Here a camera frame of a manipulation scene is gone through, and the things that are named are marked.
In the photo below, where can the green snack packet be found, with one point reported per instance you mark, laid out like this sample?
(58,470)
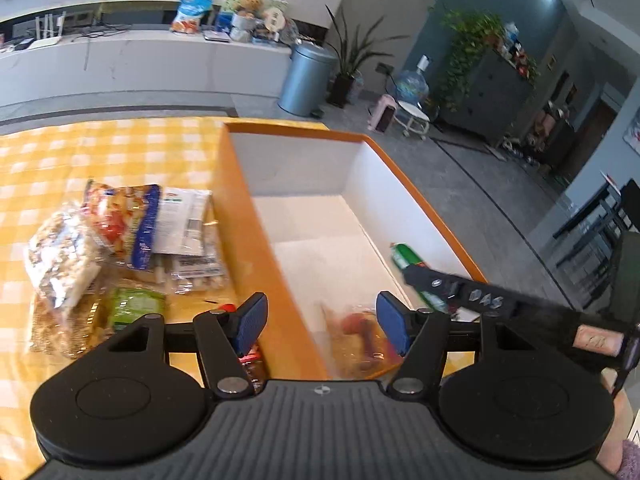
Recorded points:
(126,304)

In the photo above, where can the tall potted plant right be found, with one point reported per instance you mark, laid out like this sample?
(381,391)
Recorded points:
(353,49)

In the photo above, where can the blue mixed snack bag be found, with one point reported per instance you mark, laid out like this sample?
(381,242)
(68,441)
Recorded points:
(125,218)

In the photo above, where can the grey trash can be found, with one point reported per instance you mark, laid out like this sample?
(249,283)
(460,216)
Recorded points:
(307,79)

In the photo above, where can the orange cardboard box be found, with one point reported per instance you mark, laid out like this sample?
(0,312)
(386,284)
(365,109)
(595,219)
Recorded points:
(308,216)

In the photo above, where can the blue snack bag on shelf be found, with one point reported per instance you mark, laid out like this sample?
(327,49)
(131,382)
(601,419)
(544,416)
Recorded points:
(189,15)

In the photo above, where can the person right hand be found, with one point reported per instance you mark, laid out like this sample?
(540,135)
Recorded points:
(618,455)

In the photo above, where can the yellow checkered tablecloth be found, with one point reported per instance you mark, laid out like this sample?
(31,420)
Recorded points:
(43,169)

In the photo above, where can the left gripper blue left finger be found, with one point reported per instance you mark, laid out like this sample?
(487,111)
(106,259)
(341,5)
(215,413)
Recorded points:
(248,321)

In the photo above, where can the small cola bottle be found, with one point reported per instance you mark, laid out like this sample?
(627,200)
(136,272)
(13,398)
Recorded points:
(252,363)

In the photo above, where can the teddy bear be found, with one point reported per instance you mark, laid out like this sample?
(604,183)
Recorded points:
(244,20)

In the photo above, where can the pink small heater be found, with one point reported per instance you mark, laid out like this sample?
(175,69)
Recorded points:
(383,114)

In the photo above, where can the clear bag of white balls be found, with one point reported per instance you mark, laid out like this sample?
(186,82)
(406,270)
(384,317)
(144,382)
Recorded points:
(202,273)

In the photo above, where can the white peanut bag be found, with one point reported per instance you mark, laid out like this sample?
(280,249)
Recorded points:
(64,256)

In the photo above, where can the white long snack packet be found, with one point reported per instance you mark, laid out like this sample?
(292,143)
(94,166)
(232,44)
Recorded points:
(179,222)

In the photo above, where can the white wifi router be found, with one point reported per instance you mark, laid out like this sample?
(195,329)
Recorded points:
(49,30)

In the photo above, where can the white round stool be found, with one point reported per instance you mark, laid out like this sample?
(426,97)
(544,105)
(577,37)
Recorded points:
(412,119)

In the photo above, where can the green sausage stick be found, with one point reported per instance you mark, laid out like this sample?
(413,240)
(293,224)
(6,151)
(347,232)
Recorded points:
(419,277)

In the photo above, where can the blue water jug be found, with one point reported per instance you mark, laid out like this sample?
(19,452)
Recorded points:
(411,86)

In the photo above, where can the white tv console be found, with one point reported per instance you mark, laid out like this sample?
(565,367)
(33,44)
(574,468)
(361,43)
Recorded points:
(142,60)

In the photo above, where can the orange cracker bag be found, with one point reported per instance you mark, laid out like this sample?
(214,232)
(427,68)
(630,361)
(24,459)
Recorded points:
(71,333)

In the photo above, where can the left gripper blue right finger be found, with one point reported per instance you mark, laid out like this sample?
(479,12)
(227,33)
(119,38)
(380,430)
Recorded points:
(396,321)

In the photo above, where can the dark grey cabinet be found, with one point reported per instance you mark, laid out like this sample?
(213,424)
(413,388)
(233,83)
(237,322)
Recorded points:
(497,92)

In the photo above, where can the dried fruit mix bag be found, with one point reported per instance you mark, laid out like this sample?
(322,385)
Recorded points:
(358,346)

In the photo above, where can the hanging ivy plant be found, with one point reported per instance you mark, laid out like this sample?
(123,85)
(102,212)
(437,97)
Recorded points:
(475,33)

